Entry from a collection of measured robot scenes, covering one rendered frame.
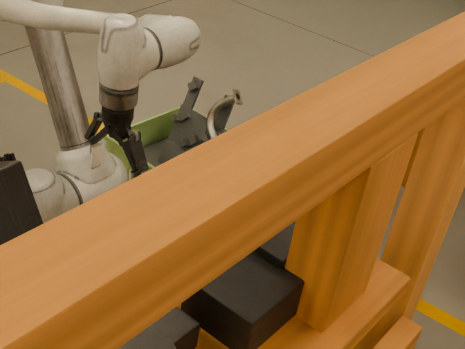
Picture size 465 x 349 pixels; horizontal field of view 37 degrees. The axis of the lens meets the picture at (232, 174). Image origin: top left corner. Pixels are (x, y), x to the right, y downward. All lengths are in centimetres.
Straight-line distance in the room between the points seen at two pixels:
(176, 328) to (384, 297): 38
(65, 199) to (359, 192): 122
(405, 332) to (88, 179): 102
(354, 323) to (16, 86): 403
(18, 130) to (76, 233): 386
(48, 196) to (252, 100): 320
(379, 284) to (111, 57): 74
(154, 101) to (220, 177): 416
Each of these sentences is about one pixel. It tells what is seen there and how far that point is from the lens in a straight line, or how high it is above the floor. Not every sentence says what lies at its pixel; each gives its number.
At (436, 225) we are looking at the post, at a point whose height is 152.
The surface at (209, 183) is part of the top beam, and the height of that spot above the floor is 194.
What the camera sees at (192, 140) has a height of 95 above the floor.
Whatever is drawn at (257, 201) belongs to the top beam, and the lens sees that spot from 67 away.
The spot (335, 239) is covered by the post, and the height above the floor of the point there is 171.
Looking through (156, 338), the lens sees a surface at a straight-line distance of 78.
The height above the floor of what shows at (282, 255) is 163.
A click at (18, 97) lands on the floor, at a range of 480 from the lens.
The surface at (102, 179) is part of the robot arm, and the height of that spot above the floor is 110.
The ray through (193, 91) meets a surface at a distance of 264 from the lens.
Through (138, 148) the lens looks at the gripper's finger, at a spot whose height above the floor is 143.
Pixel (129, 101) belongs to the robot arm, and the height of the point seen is 155.
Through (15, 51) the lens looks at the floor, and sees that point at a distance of 542.
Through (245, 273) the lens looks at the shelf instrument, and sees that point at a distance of 105.
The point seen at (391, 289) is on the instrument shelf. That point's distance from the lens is 122.
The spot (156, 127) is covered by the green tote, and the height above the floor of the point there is 91.
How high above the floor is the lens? 232
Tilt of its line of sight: 34 degrees down
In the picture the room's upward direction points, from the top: 9 degrees clockwise
